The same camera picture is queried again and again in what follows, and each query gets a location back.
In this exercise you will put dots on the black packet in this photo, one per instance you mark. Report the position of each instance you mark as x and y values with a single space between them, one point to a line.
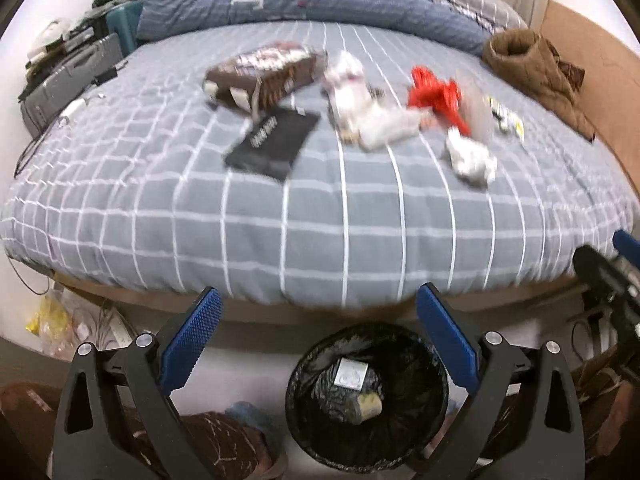
270 140

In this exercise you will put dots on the brown snack box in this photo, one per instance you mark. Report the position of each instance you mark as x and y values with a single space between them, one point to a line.
270 67

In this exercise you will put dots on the clear pinkish plastic bag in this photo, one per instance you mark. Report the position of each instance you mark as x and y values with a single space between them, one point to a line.
345 82

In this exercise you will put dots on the black power adapter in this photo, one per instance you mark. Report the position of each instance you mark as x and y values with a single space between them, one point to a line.
105 76

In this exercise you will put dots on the white paper ball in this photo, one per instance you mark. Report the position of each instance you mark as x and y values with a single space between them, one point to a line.
470 157

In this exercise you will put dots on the brown patterned cloth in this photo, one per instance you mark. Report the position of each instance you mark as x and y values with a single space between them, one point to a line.
570 72

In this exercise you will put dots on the blue shoe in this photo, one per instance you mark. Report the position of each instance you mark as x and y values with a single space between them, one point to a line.
250 415

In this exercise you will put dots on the pale yellow scrap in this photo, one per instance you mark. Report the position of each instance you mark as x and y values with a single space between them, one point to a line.
367 406

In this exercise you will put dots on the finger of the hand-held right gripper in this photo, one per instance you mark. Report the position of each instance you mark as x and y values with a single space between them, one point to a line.
627 242
592 265

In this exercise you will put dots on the trash bin with black liner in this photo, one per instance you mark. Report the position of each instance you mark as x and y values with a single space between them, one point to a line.
400 410

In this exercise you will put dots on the teal suitcase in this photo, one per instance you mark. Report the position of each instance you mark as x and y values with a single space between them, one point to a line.
122 25

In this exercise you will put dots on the white charger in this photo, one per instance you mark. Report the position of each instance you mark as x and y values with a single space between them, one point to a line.
75 107

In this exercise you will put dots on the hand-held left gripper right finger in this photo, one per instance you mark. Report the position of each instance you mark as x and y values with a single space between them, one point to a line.
447 340

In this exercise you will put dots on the brown cardboard box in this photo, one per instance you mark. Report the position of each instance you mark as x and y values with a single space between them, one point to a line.
25 410

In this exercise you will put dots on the white yellow snack packet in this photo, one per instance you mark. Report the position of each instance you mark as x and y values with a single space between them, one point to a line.
510 122

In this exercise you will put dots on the yellow plastic bag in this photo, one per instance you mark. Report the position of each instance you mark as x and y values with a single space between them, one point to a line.
47 320

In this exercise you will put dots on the clear plastic film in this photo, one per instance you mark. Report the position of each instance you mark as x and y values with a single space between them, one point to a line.
477 110

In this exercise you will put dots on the bed with grey checked sheet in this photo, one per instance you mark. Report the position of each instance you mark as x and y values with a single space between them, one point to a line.
200 220

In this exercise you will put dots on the blue striped quilt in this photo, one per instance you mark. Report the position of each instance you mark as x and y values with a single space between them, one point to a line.
325 0

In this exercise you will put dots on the person's brown patterned pants leg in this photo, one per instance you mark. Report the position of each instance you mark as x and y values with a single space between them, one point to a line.
215 442

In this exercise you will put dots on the wooden headboard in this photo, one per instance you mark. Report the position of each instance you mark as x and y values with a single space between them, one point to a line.
600 70

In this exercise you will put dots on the brown paper bag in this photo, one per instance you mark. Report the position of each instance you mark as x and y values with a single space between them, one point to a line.
605 400

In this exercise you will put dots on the red plastic bag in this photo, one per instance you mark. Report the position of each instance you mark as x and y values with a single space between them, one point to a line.
432 92

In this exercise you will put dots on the grey suitcase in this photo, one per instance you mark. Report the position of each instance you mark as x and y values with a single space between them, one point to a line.
65 80

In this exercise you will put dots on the white square packet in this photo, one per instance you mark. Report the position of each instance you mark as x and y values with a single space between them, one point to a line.
351 374

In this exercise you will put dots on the white power strip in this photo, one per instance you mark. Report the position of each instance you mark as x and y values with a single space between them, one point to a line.
120 330

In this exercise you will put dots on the brown quilted jacket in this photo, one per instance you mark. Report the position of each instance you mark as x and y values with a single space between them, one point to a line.
525 65

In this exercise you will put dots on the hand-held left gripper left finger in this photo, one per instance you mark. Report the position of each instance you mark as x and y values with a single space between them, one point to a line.
192 340

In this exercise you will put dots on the white wrapper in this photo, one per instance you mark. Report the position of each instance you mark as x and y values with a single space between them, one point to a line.
390 127

